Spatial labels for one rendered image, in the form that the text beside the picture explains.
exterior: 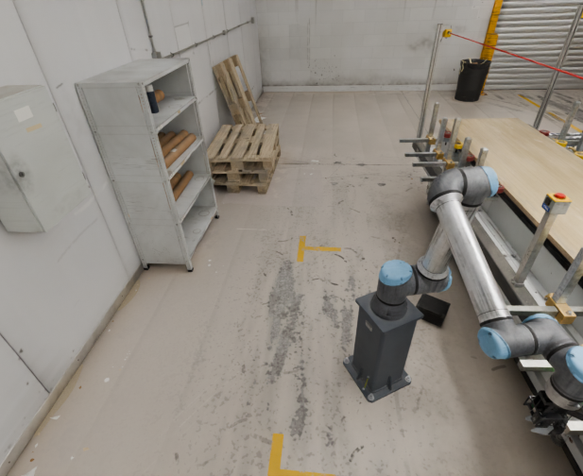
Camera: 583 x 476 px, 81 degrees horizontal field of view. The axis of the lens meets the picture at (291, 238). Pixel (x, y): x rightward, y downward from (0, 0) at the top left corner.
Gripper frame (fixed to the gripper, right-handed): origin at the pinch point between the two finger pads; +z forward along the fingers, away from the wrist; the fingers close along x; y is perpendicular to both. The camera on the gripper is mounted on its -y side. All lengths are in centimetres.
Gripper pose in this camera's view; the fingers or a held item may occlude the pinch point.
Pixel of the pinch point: (541, 430)
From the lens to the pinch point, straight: 148.8
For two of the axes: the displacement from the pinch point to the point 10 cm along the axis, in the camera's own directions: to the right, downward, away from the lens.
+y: -10.0, 0.0, 0.6
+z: 0.3, 8.1, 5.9
